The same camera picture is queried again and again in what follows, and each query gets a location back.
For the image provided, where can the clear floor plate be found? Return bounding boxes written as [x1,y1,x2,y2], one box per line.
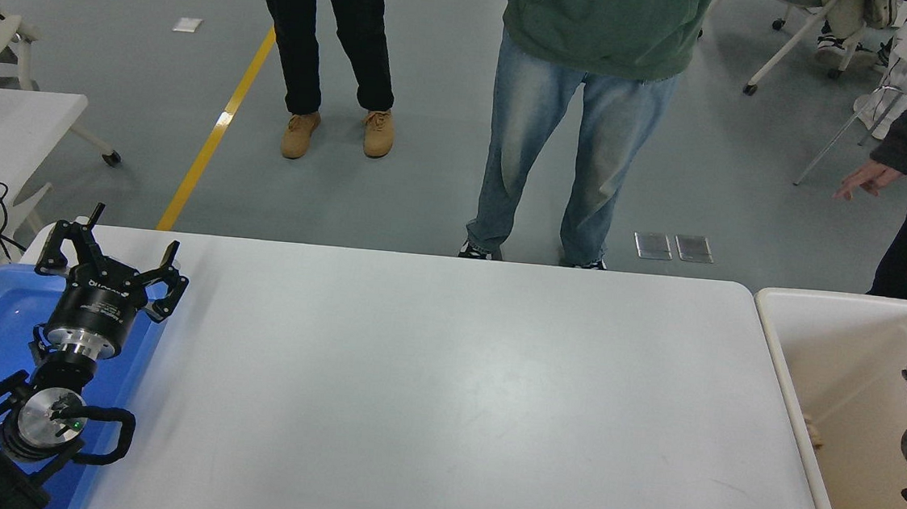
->
[674,234,716,264]
[633,232,675,261]

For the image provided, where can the white wheeled chair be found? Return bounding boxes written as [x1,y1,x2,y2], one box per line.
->
[742,0,887,106]

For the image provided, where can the white chair metal legs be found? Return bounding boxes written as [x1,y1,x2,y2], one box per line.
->
[792,0,907,194]

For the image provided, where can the person's hand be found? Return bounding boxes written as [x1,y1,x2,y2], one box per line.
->
[833,157,905,205]

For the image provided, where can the beige jacket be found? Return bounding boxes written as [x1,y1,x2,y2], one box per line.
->
[819,0,899,44]

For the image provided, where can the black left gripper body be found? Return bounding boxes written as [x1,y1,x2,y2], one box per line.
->
[48,270,150,344]

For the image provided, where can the large pale plastic bin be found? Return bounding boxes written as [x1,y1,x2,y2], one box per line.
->
[737,285,907,509]

